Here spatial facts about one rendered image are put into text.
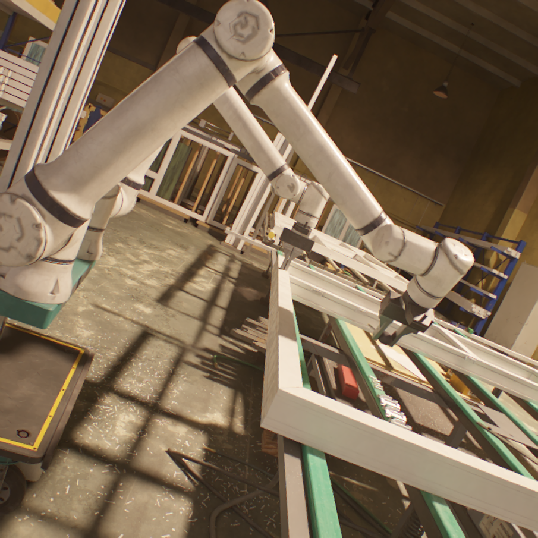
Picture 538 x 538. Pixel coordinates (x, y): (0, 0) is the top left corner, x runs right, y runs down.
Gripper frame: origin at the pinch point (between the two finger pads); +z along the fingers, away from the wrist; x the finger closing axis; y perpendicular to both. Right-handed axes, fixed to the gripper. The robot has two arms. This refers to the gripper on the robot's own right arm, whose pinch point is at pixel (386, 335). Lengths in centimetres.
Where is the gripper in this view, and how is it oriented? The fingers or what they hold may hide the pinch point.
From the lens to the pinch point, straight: 128.9
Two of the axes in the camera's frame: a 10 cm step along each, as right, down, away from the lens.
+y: 1.8, -6.2, 7.6
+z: -3.7, 6.8, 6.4
